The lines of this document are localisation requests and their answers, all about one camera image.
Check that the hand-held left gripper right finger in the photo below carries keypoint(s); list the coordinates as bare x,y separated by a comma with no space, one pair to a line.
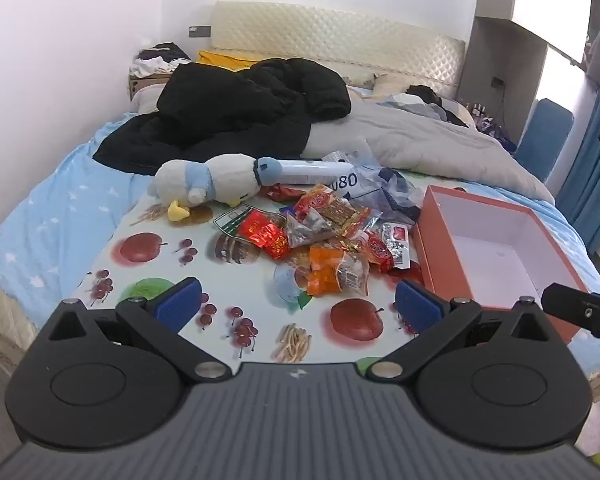
420,305

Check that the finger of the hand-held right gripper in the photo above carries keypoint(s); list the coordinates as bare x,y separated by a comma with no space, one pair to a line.
580,310

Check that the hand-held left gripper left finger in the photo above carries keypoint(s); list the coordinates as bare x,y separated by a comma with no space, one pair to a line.
177,305

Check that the orange cardboard box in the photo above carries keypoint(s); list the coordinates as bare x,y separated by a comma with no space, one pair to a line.
490,240

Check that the orange snack packet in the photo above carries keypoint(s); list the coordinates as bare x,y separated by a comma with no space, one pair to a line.
325,267

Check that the pile of mixed snack packets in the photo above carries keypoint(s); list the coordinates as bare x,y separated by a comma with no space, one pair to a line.
350,220

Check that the red foil snack packet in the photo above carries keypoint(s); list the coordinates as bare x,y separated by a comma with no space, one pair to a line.
262,234

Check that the clear dark snack packet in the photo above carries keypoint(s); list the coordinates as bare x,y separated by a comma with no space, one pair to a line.
310,222

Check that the fruit-print mat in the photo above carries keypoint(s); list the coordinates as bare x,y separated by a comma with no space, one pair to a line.
145,280

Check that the clear blue-print plastic bag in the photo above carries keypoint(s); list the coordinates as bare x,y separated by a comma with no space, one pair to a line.
375,185

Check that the blue curtain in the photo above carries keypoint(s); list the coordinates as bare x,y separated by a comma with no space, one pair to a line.
587,175

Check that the white and blue plush duck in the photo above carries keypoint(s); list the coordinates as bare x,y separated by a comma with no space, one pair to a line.
220,175

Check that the grey duvet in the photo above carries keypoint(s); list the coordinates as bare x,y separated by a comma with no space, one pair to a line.
420,145

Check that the white tube bottle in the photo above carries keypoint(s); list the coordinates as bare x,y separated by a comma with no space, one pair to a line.
310,170

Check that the blue chair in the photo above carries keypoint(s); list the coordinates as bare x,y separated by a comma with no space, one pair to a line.
547,135

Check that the black puffer jacket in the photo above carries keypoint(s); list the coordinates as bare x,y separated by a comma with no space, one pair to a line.
220,110

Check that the row of small bottles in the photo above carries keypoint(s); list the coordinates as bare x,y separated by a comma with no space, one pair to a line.
480,109

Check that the dark cloth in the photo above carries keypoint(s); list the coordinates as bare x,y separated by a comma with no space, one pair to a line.
430,97

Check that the pink pillow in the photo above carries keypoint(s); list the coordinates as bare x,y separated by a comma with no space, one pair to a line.
387,85

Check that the wooden nightstand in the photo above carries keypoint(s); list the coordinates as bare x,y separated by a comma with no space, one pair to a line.
142,82

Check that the pile of folded clothes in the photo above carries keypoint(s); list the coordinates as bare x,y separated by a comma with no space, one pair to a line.
157,57

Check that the yellow pillow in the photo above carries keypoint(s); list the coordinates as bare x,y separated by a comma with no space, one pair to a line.
225,57

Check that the grey cabinet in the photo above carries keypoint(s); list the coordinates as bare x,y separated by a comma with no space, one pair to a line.
500,50

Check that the cream quilted headboard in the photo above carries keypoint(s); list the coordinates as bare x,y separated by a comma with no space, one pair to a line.
330,35

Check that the dark wall socket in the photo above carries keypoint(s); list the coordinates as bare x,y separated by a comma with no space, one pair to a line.
200,31
497,81

